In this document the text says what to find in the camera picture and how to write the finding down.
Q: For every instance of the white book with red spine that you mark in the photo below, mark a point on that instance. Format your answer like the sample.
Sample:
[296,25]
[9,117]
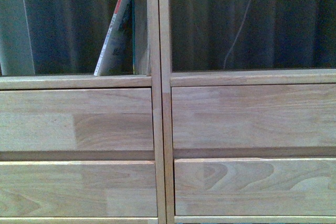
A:
[113,49]

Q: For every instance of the wooden shelf cabinet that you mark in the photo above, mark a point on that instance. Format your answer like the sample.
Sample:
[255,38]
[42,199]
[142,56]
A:
[152,80]
[219,78]

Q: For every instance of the left cabinet lower drawer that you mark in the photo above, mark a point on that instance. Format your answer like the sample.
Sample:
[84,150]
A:
[78,189]

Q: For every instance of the cabinet drawer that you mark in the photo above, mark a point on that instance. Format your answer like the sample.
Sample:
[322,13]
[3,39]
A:
[77,120]
[254,187]
[299,115]
[78,189]

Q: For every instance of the right wooden shelf cabinet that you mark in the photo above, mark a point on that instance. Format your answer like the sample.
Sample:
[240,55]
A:
[219,78]

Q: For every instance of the right cabinet lower drawer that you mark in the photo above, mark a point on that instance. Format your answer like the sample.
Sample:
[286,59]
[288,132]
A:
[254,187]

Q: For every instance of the grey curtain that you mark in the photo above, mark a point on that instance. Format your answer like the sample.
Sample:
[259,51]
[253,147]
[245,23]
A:
[66,36]

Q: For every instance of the left wooden shelf cabinet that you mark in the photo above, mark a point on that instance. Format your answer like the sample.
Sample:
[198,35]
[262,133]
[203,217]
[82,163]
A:
[152,80]

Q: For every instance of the left cabinet upper drawer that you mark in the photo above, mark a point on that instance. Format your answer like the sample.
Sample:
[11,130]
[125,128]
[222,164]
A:
[77,120]

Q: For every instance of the right cabinet upper drawer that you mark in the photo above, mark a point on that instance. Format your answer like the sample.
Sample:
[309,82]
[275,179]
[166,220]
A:
[299,115]

